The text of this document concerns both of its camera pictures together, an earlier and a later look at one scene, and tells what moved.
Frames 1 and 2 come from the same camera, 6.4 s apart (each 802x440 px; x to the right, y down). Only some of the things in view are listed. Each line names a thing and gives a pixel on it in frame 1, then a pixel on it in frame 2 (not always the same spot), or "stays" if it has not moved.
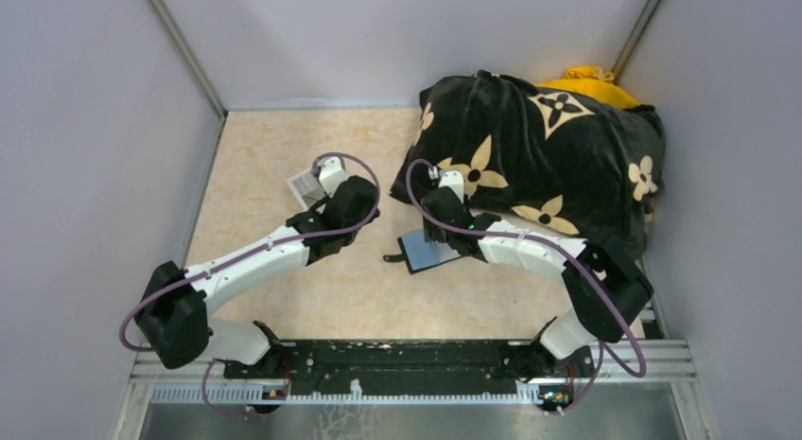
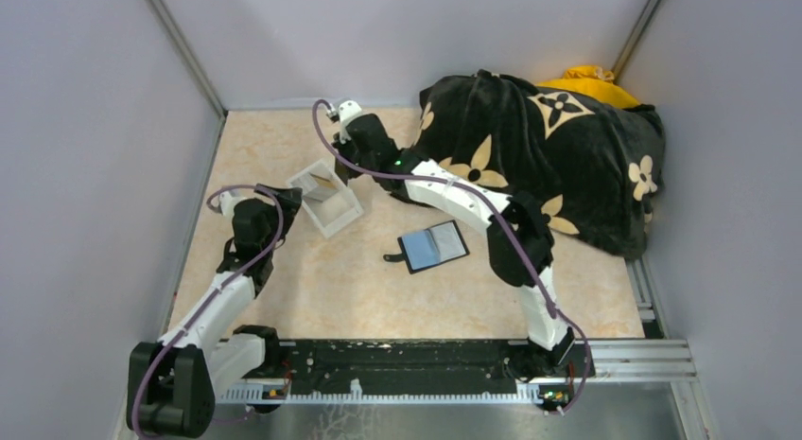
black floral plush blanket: [570, 164] stays
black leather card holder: [418, 255] stays
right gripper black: [431, 232] to [340, 148]
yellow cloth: [592, 80] stays
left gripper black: [370, 208] to [289, 201]
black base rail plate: [412, 367] stays
